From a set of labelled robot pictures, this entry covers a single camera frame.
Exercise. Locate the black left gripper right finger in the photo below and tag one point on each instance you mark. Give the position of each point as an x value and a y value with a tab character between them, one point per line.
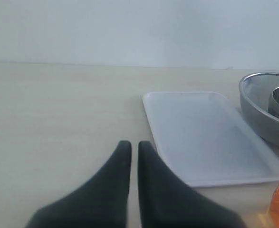
165	201

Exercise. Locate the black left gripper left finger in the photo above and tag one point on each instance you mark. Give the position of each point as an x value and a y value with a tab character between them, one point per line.
101	202

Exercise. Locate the white rectangular plastic tray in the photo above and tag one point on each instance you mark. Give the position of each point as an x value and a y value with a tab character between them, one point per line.
204	140

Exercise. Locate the large steel mesh colander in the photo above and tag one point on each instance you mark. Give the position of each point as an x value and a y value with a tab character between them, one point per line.
256	95

